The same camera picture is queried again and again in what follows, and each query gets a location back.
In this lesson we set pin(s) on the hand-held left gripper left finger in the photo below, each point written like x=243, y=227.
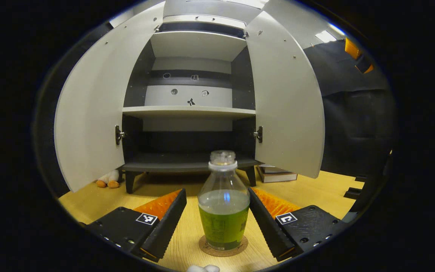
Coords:
x=168, y=223

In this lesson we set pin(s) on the green label plastic bottle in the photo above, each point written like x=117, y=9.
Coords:
x=223, y=223

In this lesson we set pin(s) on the white cabinet door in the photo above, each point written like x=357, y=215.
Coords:
x=93, y=113
x=285, y=105

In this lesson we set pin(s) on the stack of books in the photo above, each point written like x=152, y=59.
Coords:
x=278, y=175

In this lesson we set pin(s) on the round brown coaster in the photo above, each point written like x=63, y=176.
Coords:
x=206, y=250

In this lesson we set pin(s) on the white and grey cabinet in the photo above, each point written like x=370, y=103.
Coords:
x=187, y=111

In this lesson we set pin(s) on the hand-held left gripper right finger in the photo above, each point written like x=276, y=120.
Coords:
x=264, y=223

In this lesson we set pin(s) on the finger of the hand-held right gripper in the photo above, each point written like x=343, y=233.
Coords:
x=351, y=47

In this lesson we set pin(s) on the small ceiling light panel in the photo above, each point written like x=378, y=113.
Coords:
x=325, y=36

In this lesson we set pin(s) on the penguin plush toy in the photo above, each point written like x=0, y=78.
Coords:
x=108, y=179

